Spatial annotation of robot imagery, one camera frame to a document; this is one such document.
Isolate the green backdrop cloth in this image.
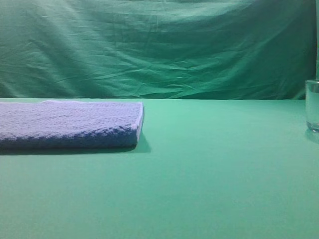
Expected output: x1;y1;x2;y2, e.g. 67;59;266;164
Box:
0;0;319;100

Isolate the folded blue towel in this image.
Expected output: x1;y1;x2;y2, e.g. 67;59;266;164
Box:
0;100;144;150

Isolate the transparent glass cup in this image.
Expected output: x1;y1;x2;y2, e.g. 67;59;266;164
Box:
305;80;319;132

